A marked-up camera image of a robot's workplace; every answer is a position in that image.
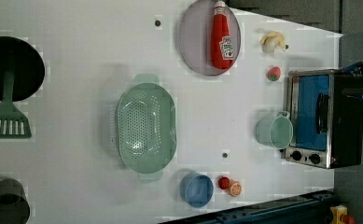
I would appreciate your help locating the green oval strainer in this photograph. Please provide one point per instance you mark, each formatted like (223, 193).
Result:
(147, 138)

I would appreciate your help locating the black utensil holder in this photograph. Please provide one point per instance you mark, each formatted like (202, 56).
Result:
(25, 63)

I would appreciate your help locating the grey cup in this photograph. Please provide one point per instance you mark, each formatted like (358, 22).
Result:
(14, 208)

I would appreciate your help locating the yellow red emergency button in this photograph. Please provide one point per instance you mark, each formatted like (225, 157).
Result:
(341, 216)

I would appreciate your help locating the grey round plate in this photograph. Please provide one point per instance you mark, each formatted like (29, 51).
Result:
(194, 37)

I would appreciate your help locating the blue bowl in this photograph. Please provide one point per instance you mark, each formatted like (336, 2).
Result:
(196, 189)

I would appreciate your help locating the toaster oven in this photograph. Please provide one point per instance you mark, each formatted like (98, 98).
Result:
(327, 119)

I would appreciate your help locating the yellow toy banana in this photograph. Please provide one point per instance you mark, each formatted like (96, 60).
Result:
(273, 40)

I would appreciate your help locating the toy orange half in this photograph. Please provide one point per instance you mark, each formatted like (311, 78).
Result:
(235, 189)

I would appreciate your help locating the green mug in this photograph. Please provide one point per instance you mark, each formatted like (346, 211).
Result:
(275, 130)

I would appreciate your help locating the green slotted spatula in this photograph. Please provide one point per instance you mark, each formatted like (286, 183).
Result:
(13, 123)

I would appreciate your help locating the small red toy fruit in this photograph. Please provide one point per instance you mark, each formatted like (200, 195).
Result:
(223, 182)

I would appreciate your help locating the red ketchup bottle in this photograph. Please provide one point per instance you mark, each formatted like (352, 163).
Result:
(221, 49)

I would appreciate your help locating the red toy strawberry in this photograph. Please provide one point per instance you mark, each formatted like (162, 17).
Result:
(274, 73)

